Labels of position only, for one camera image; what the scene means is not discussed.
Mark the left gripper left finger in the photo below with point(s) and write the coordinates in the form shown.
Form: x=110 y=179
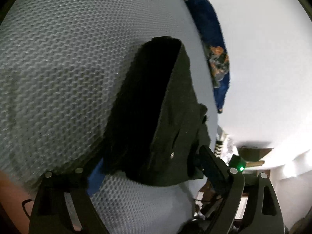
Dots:
x=63 y=205

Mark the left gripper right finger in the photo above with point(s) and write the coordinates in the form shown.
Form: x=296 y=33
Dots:
x=262 y=212

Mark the black pants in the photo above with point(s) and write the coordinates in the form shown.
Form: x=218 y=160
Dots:
x=156 y=123

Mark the brown wooden furniture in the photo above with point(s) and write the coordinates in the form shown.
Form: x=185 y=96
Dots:
x=254 y=158

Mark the black white zigzag knit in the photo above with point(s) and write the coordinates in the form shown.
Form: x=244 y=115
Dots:
x=219 y=147

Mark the navy floral blanket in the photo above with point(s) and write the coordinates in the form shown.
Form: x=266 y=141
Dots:
x=207 y=24

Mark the grey mesh mattress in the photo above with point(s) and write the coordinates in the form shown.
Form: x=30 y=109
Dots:
x=62 y=64

